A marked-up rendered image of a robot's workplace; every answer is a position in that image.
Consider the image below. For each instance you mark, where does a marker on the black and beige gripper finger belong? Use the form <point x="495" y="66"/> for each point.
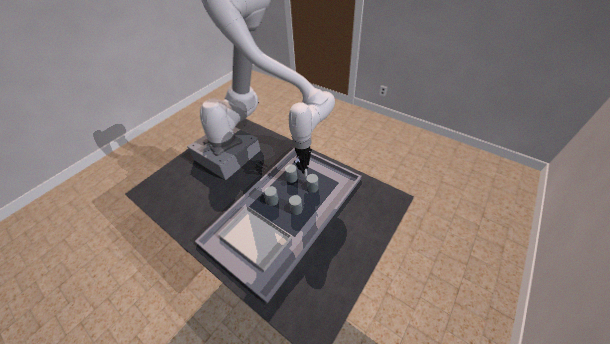
<point x="301" y="165"/>
<point x="307" y="159"/>

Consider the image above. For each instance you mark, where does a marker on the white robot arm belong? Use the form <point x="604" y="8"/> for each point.
<point x="218" y="119"/>

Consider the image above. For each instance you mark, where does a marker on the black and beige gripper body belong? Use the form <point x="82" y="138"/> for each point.
<point x="301" y="152"/>

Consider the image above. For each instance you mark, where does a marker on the clear glass cylinder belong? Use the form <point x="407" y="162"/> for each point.
<point x="295" y="203"/>
<point x="271" y="195"/>
<point x="312" y="183"/>
<point x="291" y="173"/>

